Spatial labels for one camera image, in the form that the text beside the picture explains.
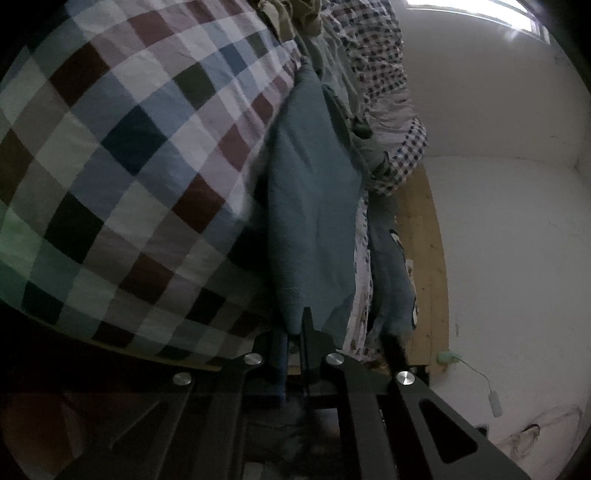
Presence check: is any teal shirt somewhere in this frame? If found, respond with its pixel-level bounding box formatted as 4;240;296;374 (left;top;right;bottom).
263;58;370;352

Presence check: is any khaki garment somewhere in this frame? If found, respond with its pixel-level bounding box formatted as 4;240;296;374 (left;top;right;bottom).
256;0;324;40

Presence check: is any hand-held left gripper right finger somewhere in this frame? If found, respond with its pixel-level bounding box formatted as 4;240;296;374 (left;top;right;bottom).
300;307;532;480

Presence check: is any window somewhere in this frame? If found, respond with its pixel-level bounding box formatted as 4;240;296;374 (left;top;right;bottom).
406;0;550;35

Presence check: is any olive green garment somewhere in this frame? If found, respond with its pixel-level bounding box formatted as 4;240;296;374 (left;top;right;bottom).
318;41;393;185

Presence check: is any white cable with adapter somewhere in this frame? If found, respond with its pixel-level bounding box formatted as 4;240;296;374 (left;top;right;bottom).
457;360;504;418

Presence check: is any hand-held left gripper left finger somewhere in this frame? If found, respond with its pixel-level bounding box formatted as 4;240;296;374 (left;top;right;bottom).
55;329;291;480

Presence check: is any checked bed sheet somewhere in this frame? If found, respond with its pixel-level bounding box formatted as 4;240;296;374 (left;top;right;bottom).
0;0;384;370

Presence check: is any wooden headboard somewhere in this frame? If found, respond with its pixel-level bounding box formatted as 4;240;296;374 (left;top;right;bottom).
392;166;451;384

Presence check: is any checked duvet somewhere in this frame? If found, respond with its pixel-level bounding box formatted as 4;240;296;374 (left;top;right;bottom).
318;0;428;197

